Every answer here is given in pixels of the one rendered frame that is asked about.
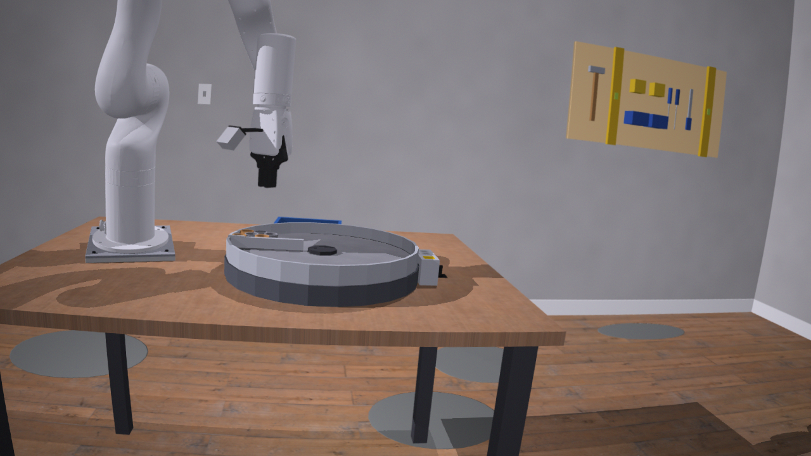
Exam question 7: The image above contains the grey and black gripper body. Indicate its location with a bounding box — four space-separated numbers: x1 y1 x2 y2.
250 107 292 156

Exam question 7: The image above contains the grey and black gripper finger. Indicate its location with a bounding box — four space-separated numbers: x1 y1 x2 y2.
264 136 288 188
250 152 267 187

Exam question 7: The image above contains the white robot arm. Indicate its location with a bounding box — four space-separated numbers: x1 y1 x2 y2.
93 0 296 253

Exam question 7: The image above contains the blue plastic crate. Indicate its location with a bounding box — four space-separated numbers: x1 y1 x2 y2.
274 217 342 224

